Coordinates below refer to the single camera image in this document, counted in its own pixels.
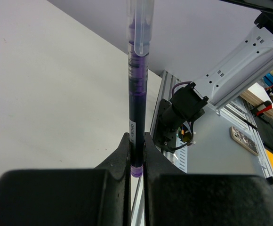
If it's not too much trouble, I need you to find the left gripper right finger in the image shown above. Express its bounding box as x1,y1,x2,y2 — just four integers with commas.
143,133,273,226

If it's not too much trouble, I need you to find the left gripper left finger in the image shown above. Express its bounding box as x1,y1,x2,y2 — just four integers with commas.
0,133,131,226

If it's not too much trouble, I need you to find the purple ink pen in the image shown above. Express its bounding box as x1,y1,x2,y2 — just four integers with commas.
128,40,148,178

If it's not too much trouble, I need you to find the clear purple pen cap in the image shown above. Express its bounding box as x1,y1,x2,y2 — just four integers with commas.
127,0,154,57

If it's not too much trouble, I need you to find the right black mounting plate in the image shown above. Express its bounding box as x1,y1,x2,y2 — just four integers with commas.
153,99,182,153

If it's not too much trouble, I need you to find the white slotted cable duct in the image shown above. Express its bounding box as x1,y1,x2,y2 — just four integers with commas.
175,146,188,173

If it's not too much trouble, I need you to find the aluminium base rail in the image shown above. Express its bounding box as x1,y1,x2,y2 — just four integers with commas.
131,70,177,226

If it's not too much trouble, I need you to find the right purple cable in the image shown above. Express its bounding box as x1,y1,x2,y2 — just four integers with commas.
171,81,193,95

